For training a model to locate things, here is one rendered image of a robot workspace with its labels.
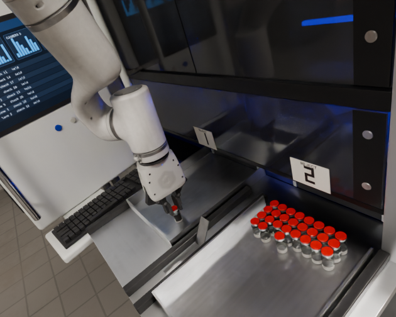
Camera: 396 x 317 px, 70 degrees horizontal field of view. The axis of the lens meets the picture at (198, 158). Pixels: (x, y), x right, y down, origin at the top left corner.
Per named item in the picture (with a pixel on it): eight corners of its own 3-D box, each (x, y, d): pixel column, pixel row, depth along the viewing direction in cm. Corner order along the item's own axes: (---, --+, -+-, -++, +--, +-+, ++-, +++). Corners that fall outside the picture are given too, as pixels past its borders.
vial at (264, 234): (265, 233, 65) (261, 219, 62) (273, 238, 63) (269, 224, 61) (259, 239, 64) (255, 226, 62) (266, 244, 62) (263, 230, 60)
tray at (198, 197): (210, 152, 102) (207, 144, 100) (266, 174, 83) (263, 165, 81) (130, 207, 89) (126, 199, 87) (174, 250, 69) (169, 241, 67)
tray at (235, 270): (264, 205, 72) (262, 195, 71) (372, 260, 53) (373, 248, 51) (157, 301, 59) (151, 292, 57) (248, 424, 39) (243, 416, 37)
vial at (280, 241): (281, 243, 61) (278, 229, 59) (290, 248, 60) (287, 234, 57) (275, 250, 60) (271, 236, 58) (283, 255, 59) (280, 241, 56)
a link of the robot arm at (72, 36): (-18, 42, 44) (101, 151, 67) (59, 16, 38) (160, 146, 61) (11, 9, 48) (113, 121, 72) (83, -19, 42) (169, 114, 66)
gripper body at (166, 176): (140, 167, 61) (156, 206, 67) (178, 145, 66) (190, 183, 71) (126, 158, 67) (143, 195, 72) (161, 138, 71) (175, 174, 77)
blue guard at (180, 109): (76, 94, 195) (62, 68, 186) (383, 207, 48) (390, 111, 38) (75, 95, 195) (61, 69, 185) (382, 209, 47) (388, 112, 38)
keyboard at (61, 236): (137, 170, 122) (136, 165, 121) (156, 178, 112) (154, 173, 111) (52, 233, 102) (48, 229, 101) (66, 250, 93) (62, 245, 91)
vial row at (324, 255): (264, 223, 67) (261, 209, 65) (337, 265, 54) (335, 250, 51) (258, 229, 66) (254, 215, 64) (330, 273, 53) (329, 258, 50)
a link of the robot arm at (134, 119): (121, 155, 64) (157, 152, 60) (96, 100, 57) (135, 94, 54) (138, 137, 70) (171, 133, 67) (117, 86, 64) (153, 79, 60)
